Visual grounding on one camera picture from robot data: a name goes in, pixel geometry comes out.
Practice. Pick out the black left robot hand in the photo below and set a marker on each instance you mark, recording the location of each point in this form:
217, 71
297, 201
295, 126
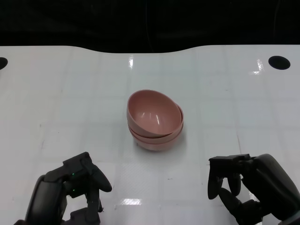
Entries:
47, 199

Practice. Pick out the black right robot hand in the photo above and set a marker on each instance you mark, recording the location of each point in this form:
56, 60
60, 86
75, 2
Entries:
272, 182

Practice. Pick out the pink plastic bowl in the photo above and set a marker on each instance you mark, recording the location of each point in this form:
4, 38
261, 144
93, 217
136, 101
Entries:
154, 146
152, 112
161, 138

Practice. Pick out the black round table grommet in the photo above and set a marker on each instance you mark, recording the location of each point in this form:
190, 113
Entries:
3, 63
279, 62

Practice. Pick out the black backdrop curtain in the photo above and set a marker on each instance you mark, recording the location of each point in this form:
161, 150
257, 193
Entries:
93, 21

